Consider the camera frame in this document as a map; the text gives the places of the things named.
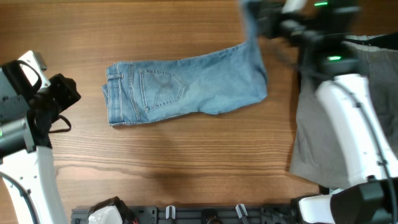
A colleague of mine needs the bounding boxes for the light blue denim jeans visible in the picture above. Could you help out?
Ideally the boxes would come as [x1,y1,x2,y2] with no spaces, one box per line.
[101,1,268,126]

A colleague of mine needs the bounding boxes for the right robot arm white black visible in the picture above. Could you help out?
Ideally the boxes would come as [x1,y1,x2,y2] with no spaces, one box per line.
[249,1,397,223]

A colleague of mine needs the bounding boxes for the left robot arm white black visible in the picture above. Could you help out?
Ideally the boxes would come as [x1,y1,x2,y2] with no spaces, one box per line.
[1,60,81,223]

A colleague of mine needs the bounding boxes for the black garment under shorts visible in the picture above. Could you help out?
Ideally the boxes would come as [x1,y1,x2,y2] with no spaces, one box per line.
[297,32,398,91]

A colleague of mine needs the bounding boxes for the grey shorts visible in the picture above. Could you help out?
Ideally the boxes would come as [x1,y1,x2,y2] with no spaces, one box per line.
[289,35,397,189]

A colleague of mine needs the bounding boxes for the black mounting rail base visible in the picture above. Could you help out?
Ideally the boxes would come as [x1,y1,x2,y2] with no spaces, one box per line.
[70,197,304,224]

